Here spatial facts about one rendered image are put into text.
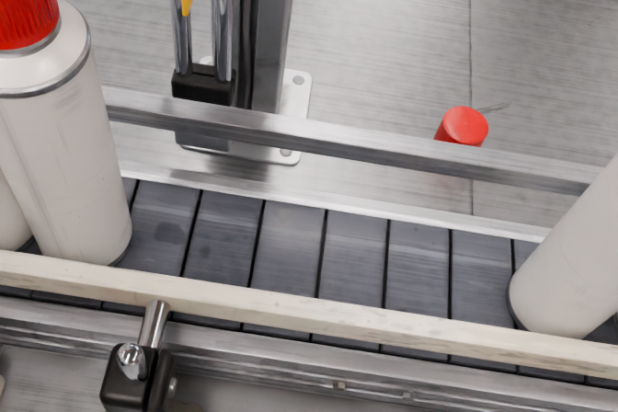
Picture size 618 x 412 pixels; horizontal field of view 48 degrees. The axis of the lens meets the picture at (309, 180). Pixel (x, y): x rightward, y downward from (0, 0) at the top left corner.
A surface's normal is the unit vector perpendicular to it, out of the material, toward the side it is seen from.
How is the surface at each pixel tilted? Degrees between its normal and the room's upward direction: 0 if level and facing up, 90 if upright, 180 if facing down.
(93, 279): 0
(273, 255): 0
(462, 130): 0
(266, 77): 90
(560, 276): 90
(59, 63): 45
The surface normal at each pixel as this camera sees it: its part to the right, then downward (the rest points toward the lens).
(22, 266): 0.11, -0.53
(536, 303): -0.89, 0.33
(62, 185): 0.33, 0.82
